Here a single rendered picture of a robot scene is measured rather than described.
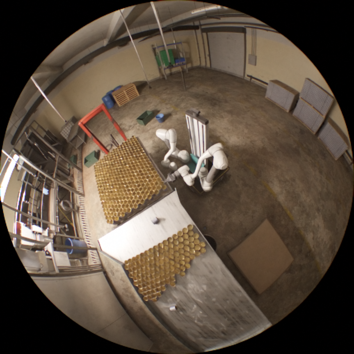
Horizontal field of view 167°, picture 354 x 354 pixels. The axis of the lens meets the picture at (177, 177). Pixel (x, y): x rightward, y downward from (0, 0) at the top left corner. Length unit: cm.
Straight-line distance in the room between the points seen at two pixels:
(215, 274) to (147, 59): 1094
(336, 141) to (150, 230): 718
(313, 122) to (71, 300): 912
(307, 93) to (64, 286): 906
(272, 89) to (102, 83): 1006
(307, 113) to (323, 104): 102
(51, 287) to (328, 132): 918
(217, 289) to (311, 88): 673
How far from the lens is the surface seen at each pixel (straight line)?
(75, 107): 1017
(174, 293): 178
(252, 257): 276
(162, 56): 939
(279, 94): 684
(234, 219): 272
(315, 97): 642
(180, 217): 157
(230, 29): 951
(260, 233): 278
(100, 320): 326
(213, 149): 143
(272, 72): 861
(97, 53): 898
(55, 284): 289
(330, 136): 677
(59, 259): 341
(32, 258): 258
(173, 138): 165
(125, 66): 991
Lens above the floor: 261
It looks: 61 degrees down
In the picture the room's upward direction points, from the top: 23 degrees counter-clockwise
